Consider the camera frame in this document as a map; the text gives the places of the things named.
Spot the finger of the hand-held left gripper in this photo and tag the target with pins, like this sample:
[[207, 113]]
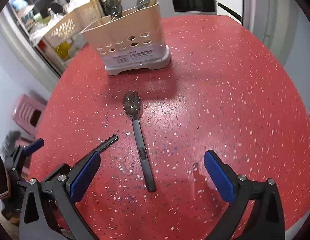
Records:
[[33, 146]]

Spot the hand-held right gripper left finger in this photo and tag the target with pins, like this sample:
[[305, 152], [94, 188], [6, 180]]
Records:
[[85, 177]]

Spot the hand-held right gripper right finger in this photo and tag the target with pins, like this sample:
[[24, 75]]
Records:
[[218, 177]]

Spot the beige plastic utensil holder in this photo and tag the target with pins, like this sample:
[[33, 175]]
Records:
[[125, 30]]

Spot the pink plastic stool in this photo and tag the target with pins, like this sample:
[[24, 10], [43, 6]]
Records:
[[24, 110]]

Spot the yellow oil bottle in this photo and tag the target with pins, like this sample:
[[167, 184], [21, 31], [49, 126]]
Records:
[[62, 49]]

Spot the clear plastic bags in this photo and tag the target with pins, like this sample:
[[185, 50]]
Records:
[[42, 27]]

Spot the beige flower-cutout storage rack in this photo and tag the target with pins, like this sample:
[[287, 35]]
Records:
[[62, 27]]

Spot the blue printed box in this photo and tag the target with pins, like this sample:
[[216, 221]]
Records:
[[18, 5]]

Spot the kitchen faucet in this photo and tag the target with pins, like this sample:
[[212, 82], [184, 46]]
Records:
[[53, 5]]

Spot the large clear plastic bag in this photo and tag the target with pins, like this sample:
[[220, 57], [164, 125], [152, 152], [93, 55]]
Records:
[[76, 1]]

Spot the grey door frame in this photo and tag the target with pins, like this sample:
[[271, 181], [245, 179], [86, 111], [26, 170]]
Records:
[[19, 55], [265, 10]]

